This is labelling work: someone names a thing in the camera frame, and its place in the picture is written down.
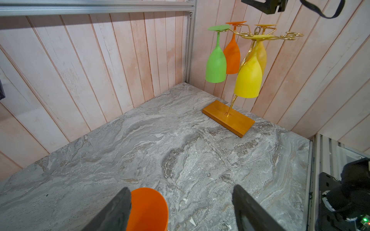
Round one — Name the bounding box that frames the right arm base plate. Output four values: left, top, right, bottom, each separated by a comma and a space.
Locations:
316, 172, 370, 231

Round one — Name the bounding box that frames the orange wooden rack base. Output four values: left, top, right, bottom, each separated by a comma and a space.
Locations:
202, 100, 255, 138

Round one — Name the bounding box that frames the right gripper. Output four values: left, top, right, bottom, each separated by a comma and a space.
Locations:
241, 0, 288, 14

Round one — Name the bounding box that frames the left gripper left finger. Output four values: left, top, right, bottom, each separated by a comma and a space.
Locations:
82, 187, 132, 231

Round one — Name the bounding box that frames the orange wine glass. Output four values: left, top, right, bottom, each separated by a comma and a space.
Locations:
126, 188, 169, 231
224, 34, 241, 75

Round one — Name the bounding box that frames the back green wine glass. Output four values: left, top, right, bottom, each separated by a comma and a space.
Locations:
205, 25, 230, 83

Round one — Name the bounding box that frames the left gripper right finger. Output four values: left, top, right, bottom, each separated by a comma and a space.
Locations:
232, 185, 285, 231

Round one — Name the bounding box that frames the yellow wine glass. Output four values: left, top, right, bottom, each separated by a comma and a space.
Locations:
234, 36, 264, 98
254, 24, 276, 74

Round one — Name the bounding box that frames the aluminium mounting rail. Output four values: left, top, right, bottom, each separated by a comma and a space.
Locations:
305, 134, 370, 231

